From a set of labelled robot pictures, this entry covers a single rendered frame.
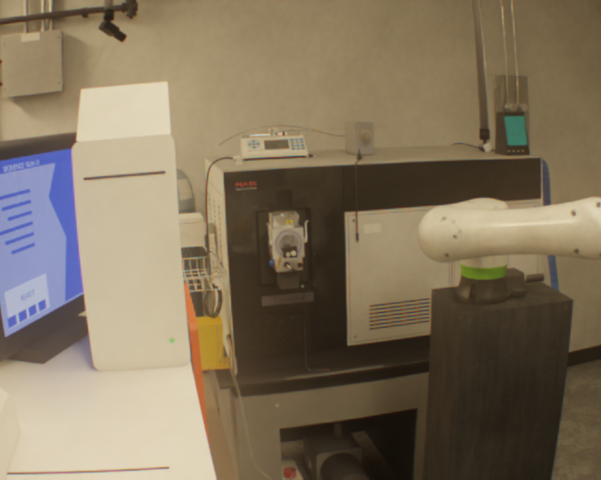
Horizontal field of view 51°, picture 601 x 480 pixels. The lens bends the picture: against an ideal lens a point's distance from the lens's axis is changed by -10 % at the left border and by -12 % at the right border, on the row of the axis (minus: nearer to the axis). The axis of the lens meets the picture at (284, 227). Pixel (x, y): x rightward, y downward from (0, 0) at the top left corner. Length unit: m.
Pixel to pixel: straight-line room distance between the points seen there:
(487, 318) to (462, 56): 2.29
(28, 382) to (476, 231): 1.12
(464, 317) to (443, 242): 0.21
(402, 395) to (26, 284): 2.05
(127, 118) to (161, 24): 2.86
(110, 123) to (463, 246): 1.09
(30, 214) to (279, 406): 1.89
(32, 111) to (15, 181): 2.85
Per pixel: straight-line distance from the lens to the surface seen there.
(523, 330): 1.71
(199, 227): 2.55
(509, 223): 1.43
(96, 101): 0.55
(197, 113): 3.35
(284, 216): 2.21
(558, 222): 1.36
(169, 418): 0.45
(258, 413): 2.38
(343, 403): 2.44
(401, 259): 2.41
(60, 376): 0.54
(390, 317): 2.45
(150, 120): 0.52
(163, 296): 0.52
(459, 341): 1.65
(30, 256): 0.57
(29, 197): 0.57
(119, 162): 0.51
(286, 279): 2.25
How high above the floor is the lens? 1.63
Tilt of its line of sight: 10 degrees down
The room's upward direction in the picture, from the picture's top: 2 degrees counter-clockwise
